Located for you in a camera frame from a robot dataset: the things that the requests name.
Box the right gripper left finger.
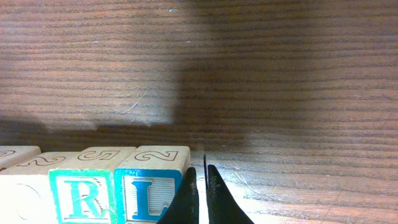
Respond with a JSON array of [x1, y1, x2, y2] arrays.
[[157, 167, 199, 224]]

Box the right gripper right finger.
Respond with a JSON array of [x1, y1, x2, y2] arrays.
[[203, 155, 254, 224]]

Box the blue L block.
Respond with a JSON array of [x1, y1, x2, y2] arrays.
[[113, 145, 192, 224]]

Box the green R block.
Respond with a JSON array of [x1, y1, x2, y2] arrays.
[[49, 146, 137, 224]]

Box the yellow O block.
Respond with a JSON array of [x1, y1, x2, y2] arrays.
[[1, 152, 78, 224]]

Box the yellow C block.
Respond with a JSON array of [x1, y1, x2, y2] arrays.
[[1, 146, 41, 170]]

